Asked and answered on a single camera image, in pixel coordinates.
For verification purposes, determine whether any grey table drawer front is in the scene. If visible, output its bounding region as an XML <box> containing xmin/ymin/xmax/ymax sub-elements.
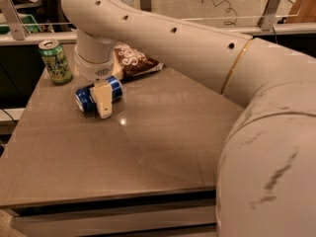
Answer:
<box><xmin>11</xmin><ymin>199</ymin><xmax>216</xmax><ymax>237</ymax></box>

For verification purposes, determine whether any brown chip bag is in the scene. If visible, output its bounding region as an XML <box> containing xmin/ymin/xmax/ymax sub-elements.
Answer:
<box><xmin>113</xmin><ymin>44</ymin><xmax>164</xmax><ymax>80</ymax></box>

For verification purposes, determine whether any right metal glass bracket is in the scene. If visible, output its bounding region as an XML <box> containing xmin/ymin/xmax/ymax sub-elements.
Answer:
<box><xmin>258</xmin><ymin>0</ymin><xmax>280</xmax><ymax>31</ymax></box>

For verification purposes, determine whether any left metal glass bracket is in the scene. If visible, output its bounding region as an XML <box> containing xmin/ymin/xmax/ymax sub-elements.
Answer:
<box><xmin>0</xmin><ymin>0</ymin><xmax>29</xmax><ymax>40</ymax></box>

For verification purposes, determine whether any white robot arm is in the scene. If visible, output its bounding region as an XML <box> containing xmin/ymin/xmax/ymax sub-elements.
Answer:
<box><xmin>61</xmin><ymin>0</ymin><xmax>316</xmax><ymax>237</ymax></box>

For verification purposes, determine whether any glass barrier panel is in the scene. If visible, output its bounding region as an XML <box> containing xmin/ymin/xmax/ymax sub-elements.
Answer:
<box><xmin>12</xmin><ymin>0</ymin><xmax>315</xmax><ymax>35</ymax></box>

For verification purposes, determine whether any black cable left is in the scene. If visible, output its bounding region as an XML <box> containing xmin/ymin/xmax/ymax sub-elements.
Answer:
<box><xmin>0</xmin><ymin>106</ymin><xmax>18</xmax><ymax>124</ymax></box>

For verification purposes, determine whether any green plastic bin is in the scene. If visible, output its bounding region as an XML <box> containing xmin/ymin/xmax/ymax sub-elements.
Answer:
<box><xmin>0</xmin><ymin>14</ymin><xmax>41</xmax><ymax>35</ymax></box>

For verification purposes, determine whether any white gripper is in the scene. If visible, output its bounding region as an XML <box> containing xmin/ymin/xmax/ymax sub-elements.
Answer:
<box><xmin>74</xmin><ymin>30</ymin><xmax>117</xmax><ymax>119</ymax></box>

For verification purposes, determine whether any green soda can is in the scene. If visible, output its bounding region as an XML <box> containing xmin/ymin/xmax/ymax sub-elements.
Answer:
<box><xmin>39</xmin><ymin>39</ymin><xmax>73</xmax><ymax>85</ymax></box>

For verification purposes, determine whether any blue pepsi can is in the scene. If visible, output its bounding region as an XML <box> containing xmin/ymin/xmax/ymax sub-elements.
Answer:
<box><xmin>75</xmin><ymin>76</ymin><xmax>122</xmax><ymax>113</ymax></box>

